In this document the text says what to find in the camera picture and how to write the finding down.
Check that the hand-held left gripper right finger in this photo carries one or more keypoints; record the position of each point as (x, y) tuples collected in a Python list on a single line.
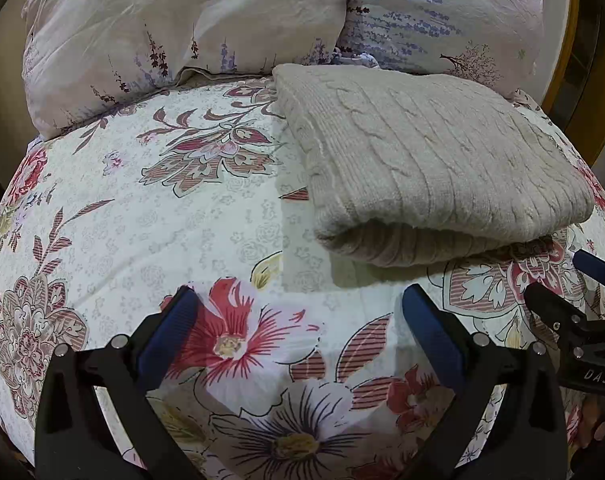
[(432, 337)]

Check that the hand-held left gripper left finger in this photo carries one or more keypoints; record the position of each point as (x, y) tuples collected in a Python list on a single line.
[(170, 327)]

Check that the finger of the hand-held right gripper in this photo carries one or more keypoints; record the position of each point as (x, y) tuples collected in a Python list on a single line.
[(552, 305), (596, 267)]

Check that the floral bed quilt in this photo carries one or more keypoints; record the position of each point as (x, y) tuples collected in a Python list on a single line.
[(147, 220)]

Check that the wooden bed headboard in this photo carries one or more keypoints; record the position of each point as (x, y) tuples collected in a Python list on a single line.
[(565, 40)]

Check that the pink floral pillow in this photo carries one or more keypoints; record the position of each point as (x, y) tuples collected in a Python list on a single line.
[(147, 30)]

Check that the lavender print pillow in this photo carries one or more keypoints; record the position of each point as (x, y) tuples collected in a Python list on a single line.
[(432, 15)]

